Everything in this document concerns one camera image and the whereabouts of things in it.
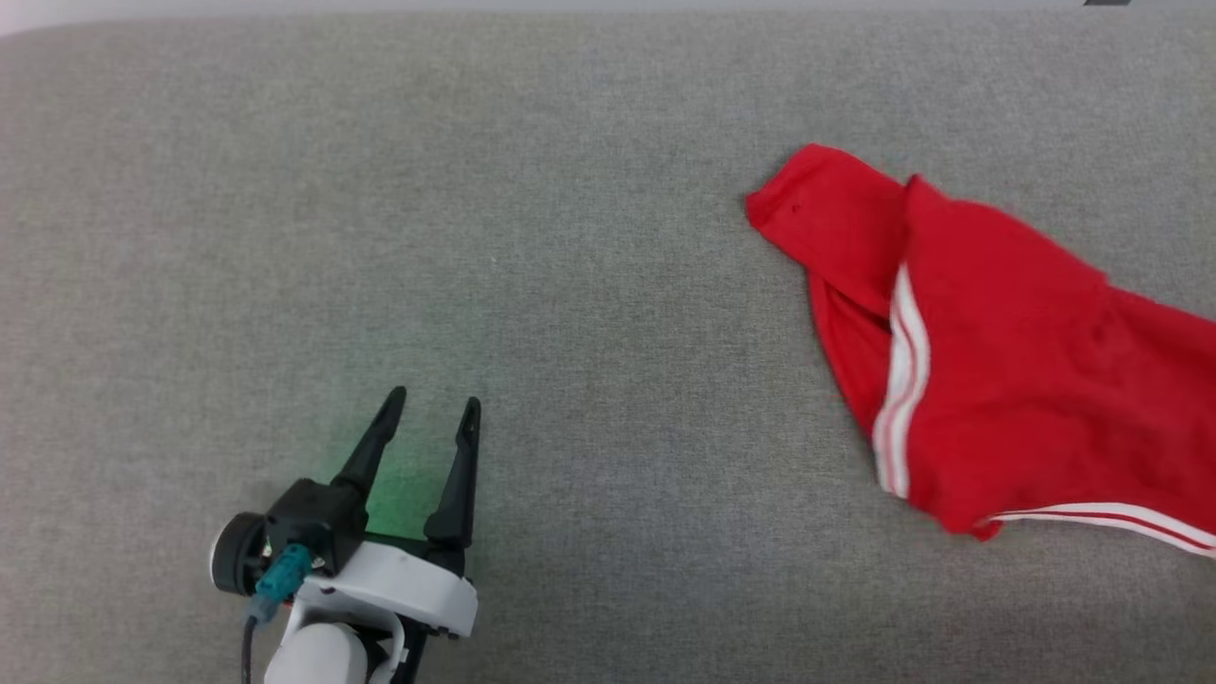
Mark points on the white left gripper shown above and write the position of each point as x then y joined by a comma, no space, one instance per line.
399,584

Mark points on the red white jersey garment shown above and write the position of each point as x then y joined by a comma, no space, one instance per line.
1026,380

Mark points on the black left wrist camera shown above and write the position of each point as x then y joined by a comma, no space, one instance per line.
313,518

